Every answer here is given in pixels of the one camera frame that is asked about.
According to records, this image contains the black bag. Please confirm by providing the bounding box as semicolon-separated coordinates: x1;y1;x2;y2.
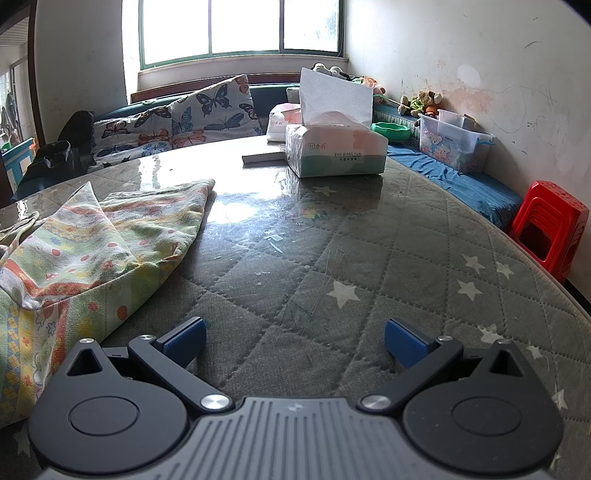
18;111;95;195

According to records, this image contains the brown teddy bear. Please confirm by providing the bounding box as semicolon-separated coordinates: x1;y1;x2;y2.
418;90;443;116

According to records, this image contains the pink plush toy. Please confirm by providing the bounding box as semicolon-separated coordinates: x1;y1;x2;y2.
355;76;386;104

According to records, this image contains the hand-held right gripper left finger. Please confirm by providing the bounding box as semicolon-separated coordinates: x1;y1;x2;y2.
65;318;233;414

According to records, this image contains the red plastic stool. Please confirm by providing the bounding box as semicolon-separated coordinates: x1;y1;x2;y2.
510;180;587;283

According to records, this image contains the green plastic bowl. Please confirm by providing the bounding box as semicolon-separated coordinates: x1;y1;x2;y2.
372;121;411;142

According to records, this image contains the clear plastic storage box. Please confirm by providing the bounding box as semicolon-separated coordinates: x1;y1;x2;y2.
419;109;496;175

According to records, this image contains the pastel patterned garment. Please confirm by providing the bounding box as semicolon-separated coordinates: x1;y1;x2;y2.
0;179;217;428

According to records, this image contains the white plush toy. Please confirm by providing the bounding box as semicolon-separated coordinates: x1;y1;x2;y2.
310;62;354;79

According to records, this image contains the blue painted cabinet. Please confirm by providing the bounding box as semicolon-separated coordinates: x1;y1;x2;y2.
0;136;37;190

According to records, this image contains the tissue box with white tissue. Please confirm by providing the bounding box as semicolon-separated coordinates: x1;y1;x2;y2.
285;67;389;178

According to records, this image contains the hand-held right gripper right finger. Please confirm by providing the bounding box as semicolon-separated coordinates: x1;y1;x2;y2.
361;318;529;413

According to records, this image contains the grey quilted star tablecloth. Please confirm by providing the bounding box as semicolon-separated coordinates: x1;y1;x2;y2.
0;134;591;480

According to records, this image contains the large butterfly print pillow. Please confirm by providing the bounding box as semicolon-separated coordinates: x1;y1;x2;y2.
171;75;262;149

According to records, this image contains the small butterfly print pillow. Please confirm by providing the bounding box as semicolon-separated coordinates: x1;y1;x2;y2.
90;105;176;169

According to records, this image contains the pink white tissue pack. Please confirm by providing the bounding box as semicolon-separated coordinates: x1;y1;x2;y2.
265;103;303;142

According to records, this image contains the green framed window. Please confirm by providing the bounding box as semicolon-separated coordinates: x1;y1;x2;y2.
136;0;349;70

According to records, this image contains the dark wooden door frame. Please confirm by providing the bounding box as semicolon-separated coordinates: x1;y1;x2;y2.
25;0;47;144

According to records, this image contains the blue bench mattress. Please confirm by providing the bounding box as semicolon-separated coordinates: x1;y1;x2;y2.
372;99;525;232

